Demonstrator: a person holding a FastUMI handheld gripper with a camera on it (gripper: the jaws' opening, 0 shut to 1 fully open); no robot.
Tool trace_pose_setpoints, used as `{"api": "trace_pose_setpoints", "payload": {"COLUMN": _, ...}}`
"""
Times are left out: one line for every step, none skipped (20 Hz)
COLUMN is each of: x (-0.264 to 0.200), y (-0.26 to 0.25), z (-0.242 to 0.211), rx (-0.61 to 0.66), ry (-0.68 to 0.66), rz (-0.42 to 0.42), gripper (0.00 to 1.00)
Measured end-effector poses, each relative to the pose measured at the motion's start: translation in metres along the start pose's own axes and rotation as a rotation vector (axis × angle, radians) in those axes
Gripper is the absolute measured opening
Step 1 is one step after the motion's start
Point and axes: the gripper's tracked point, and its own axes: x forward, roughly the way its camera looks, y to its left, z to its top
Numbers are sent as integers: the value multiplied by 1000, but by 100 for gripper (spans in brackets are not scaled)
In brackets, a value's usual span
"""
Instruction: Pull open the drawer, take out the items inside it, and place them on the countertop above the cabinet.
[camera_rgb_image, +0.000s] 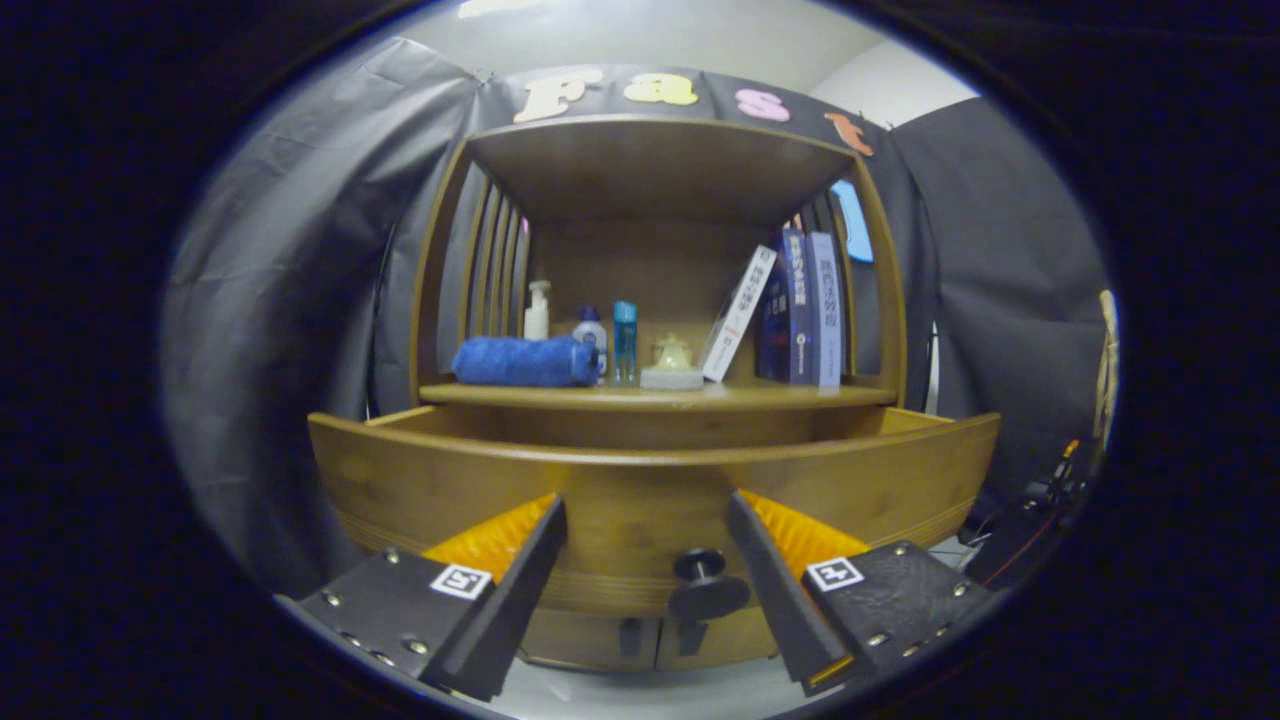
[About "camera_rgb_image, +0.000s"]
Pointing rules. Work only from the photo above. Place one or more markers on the beige bag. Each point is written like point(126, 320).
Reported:
point(1106, 370)

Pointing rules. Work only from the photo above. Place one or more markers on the beige lidded teacup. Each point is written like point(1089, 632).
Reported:
point(673, 353)

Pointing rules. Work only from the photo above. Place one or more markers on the white book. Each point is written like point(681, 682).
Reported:
point(740, 310)

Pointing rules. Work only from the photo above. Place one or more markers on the black device with orange part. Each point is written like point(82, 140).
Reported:
point(1055, 480)

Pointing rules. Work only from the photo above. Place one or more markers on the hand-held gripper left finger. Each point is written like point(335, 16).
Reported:
point(510, 600)

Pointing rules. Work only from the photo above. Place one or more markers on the wooden countertop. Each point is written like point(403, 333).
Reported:
point(760, 393)

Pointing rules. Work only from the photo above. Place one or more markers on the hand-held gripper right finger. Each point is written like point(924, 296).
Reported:
point(775, 600)

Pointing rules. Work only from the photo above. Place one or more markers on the white bottle with blue cap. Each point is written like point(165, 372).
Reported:
point(590, 335)

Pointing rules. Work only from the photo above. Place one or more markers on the clear blue bottle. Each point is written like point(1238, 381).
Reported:
point(625, 345)

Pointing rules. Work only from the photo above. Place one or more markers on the white pump bottle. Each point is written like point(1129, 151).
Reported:
point(537, 320)

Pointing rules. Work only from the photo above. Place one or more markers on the light blue book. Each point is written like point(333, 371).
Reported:
point(825, 310)

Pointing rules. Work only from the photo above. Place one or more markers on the black backdrop cloth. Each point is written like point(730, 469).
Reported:
point(280, 300)

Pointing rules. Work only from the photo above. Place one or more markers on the rolled blue towel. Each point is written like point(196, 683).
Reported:
point(520, 362)

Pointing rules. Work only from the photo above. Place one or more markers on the dark blue book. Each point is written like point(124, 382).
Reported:
point(795, 310)

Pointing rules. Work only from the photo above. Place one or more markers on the wooden cabinet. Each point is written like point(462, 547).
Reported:
point(650, 170)

